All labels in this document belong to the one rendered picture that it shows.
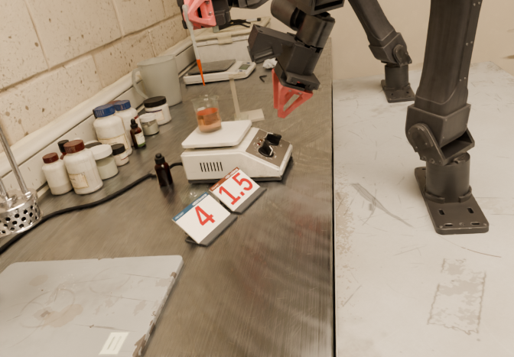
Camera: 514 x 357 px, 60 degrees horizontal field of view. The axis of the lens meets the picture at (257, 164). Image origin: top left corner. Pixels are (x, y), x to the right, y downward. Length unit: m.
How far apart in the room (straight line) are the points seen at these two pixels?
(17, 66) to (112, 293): 0.66
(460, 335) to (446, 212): 0.23
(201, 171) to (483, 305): 0.55
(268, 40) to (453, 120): 0.33
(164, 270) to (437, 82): 0.47
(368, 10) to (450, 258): 0.73
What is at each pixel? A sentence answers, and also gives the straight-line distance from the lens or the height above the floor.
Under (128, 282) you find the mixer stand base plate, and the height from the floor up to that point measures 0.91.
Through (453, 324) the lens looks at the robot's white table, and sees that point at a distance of 0.56.
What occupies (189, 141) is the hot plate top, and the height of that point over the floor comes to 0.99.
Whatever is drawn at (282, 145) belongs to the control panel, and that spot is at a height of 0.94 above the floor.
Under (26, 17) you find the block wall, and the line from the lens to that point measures 1.23.
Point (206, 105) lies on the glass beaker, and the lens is 0.89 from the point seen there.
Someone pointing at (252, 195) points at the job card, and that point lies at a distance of 0.82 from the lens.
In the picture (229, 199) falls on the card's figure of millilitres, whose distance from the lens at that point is 0.80.
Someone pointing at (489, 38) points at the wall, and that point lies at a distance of 2.41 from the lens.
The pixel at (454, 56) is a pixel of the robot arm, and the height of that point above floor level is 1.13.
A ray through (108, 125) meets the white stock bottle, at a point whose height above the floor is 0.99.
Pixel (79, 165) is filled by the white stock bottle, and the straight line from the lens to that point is 1.00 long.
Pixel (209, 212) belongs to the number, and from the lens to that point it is 0.76.
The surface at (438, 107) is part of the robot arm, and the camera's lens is 0.68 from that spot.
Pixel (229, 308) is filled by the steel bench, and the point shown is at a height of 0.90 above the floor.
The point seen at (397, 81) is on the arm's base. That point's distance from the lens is 1.28.
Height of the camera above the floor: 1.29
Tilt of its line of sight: 24 degrees down
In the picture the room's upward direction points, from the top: 10 degrees counter-clockwise
